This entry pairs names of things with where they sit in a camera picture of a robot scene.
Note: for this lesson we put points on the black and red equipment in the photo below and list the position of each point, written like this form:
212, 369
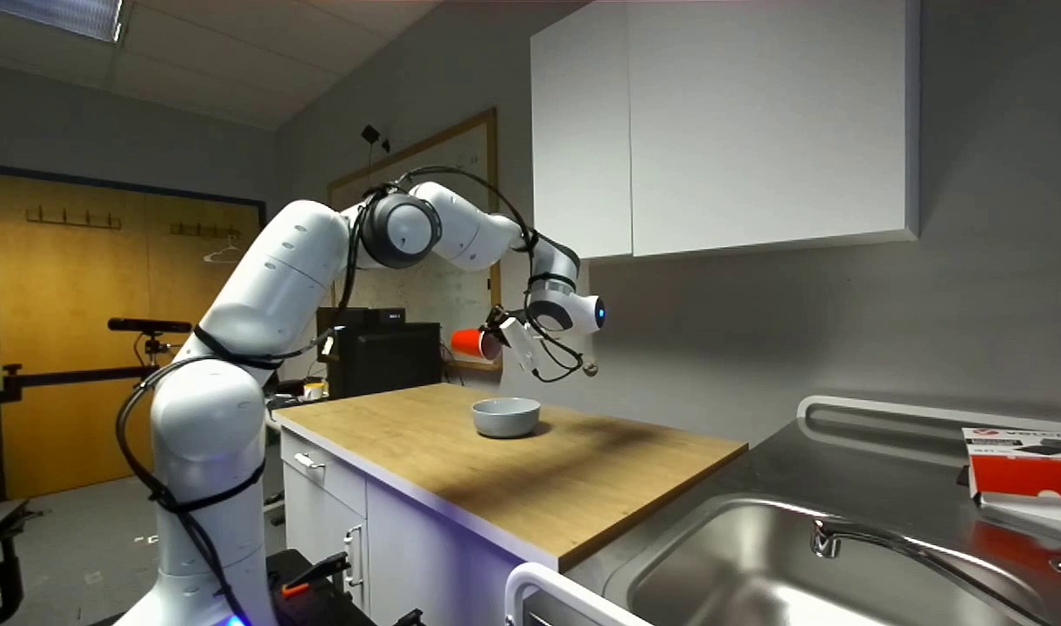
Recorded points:
314, 587

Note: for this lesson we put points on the black box appliance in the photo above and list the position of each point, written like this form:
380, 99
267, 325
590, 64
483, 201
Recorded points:
378, 361

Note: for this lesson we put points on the chrome faucet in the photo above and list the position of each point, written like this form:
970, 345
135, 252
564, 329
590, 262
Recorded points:
897, 408

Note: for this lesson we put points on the black camera boom stand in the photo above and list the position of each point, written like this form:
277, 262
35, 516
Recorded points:
147, 325

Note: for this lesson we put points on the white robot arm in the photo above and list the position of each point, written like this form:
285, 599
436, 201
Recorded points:
201, 441

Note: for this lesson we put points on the steel faucet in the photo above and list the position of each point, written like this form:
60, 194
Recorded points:
827, 539

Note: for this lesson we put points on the red and white box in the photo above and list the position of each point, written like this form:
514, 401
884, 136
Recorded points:
1019, 470

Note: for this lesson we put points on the small black wall camera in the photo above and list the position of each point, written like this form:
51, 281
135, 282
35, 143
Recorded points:
373, 136

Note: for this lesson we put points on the gray bowl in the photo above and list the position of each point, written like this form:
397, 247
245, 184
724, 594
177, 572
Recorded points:
504, 420

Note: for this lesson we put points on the stainless steel sink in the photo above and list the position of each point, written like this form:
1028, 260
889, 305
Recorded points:
809, 576

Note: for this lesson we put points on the wooden door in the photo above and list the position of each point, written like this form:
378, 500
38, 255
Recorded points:
64, 325

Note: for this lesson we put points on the ceiling light panel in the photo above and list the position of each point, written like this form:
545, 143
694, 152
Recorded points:
71, 14

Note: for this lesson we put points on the white wall cabinet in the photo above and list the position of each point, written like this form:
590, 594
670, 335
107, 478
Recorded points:
724, 125

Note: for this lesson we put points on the round wall knob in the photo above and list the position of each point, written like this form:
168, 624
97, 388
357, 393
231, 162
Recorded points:
590, 369

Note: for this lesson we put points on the white tubular rail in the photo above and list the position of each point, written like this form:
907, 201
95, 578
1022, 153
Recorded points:
550, 594

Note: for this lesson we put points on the whiteboard with wooden frame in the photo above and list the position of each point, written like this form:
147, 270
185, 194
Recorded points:
460, 152

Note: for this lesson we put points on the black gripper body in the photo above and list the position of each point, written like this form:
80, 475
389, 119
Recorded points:
509, 332

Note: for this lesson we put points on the coat hook rail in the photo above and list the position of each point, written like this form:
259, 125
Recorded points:
71, 217
208, 230

